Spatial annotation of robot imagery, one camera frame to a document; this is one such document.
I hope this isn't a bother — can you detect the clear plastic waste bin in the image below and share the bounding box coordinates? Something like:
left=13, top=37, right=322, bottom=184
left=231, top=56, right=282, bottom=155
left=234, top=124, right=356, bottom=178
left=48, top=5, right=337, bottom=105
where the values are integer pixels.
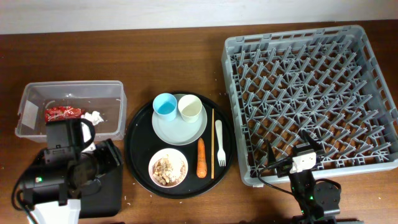
left=15, top=80, right=127, bottom=143

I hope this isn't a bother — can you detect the pink bowl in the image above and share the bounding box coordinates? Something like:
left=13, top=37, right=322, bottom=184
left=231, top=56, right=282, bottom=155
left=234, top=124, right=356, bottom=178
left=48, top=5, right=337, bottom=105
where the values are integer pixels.
left=148, top=148, right=188, bottom=188

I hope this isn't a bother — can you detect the light grey round plate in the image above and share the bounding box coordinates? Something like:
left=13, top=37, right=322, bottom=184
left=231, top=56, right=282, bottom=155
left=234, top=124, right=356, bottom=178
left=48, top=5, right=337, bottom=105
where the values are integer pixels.
left=152, top=94, right=208, bottom=146

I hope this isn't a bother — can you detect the black rectangular waste tray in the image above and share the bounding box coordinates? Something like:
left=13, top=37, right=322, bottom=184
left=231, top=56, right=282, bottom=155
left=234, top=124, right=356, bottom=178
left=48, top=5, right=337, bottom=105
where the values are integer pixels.
left=79, top=155, right=123, bottom=218

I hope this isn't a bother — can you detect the food scraps and rice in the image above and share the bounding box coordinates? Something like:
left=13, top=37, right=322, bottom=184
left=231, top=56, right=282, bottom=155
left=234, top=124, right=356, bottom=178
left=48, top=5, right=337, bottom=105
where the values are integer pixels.
left=152, top=154, right=187, bottom=187

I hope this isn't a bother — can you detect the white paper napkin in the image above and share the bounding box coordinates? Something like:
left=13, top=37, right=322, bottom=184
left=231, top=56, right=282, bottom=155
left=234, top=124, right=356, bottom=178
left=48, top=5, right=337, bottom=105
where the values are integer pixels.
left=81, top=111, right=104, bottom=126

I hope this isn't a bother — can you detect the cream plastic cup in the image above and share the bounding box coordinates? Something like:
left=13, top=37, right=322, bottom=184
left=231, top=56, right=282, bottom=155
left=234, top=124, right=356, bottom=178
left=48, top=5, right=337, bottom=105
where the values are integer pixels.
left=178, top=95, right=202, bottom=123

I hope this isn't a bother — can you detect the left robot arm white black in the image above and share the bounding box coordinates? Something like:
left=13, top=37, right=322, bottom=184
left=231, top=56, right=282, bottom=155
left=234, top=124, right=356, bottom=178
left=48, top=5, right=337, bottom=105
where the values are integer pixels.
left=11, top=118, right=123, bottom=223

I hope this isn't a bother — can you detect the single wooden chopstick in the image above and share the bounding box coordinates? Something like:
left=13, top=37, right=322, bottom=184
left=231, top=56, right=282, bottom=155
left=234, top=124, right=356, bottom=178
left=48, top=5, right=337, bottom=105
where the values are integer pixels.
left=211, top=108, right=215, bottom=179

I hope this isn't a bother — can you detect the red snack wrapper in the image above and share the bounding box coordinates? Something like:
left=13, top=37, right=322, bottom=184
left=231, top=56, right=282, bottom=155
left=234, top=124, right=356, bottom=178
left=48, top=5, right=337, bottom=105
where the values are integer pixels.
left=45, top=106, right=85, bottom=123

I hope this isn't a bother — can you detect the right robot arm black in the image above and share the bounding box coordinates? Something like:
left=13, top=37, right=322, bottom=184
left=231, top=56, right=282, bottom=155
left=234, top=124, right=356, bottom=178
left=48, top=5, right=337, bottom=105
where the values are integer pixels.
left=257, top=131, right=341, bottom=223

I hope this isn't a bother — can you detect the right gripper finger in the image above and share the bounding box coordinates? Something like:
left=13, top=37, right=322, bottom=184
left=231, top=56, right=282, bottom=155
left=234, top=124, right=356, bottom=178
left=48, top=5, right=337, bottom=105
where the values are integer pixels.
left=266, top=140, right=276, bottom=165
left=302, top=130, right=322, bottom=152

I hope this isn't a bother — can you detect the orange carrot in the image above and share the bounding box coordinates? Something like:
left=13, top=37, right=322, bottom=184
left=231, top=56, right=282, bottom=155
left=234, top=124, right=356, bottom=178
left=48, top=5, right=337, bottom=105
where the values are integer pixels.
left=197, top=138, right=207, bottom=179

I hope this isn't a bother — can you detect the grey plastic dishwasher rack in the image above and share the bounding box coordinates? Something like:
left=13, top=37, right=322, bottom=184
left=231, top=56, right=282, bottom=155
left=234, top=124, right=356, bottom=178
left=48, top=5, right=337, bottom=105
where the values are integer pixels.
left=221, top=26, right=397, bottom=187

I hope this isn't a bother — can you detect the white plastic fork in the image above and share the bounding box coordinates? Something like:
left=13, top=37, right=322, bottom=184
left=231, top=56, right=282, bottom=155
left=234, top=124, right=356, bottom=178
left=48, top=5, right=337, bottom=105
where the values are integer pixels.
left=215, top=119, right=226, bottom=167

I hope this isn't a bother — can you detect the round black serving tray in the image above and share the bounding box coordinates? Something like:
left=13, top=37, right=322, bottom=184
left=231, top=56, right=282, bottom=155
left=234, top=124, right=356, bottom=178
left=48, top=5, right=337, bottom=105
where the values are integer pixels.
left=124, top=96, right=236, bottom=199

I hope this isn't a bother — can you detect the light blue plastic cup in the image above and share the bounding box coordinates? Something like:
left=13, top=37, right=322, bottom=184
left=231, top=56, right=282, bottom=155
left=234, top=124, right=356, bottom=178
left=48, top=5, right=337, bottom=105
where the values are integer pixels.
left=152, top=93, right=177, bottom=121

